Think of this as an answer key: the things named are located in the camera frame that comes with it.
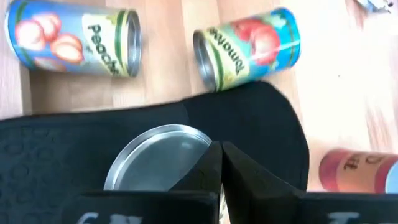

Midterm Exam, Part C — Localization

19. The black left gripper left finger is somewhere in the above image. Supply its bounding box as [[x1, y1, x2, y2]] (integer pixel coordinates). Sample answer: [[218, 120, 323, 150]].
[[60, 141, 223, 224]]

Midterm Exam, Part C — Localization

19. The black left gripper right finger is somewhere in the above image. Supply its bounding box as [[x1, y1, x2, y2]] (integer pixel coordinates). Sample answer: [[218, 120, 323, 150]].
[[222, 141, 398, 224]]

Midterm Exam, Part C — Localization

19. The mixed fruit tin can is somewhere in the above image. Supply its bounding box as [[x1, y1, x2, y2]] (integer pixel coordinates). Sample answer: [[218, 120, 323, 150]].
[[318, 148, 398, 194]]

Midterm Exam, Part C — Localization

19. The peaches tin can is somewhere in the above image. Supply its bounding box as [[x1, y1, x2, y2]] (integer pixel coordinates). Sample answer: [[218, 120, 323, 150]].
[[4, 0, 143, 78]]

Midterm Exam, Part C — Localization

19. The tomatoes tin can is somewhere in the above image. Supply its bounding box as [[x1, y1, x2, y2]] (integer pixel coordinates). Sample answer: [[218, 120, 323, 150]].
[[192, 6, 302, 93]]

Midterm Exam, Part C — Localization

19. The silver pen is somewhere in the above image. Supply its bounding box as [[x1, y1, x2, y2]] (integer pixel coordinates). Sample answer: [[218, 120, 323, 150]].
[[354, 0, 393, 14]]

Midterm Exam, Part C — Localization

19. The black oven mitt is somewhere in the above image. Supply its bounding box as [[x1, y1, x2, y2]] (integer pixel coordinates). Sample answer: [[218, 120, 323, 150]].
[[0, 80, 310, 224]]

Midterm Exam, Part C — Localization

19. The mango tin can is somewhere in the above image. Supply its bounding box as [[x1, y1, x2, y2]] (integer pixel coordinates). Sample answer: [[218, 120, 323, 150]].
[[103, 124, 213, 192]]

